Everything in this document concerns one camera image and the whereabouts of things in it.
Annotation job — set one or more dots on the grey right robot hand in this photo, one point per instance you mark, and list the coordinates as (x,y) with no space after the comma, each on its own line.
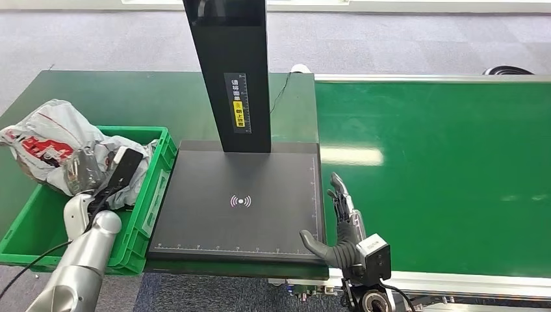
(344,254)

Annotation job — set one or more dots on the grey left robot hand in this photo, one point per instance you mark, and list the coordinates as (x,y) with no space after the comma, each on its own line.
(84,170)

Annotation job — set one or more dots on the white package with red print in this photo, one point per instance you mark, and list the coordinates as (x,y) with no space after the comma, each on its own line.
(47,137)

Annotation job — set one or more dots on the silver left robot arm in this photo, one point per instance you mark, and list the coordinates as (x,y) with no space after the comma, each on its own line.
(84,258)

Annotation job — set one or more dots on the connector block under conveyor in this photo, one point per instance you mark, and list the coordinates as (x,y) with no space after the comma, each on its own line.
(310,289)

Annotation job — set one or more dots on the white package with red label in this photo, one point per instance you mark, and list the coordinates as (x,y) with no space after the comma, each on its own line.
(137,168)

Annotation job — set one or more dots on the green plastic delivery box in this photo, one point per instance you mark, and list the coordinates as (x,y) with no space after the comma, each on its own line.
(133,228)

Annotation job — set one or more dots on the clear label holder on box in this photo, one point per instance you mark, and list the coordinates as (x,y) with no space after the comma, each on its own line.
(156,202)

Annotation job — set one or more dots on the green conveyor belt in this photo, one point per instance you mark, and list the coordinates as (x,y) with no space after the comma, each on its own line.
(430,181)

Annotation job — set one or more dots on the black inbound scanner machine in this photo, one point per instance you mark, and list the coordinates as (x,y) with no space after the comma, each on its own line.
(241,206)

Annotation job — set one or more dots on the black round floor object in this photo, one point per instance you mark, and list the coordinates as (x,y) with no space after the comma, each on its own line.
(508,70)

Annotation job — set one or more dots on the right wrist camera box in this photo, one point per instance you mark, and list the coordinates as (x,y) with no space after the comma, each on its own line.
(375,258)

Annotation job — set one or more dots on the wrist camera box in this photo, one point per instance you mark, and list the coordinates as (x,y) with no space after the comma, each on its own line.
(375,258)
(125,166)

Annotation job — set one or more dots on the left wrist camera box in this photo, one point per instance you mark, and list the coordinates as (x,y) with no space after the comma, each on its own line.
(125,166)

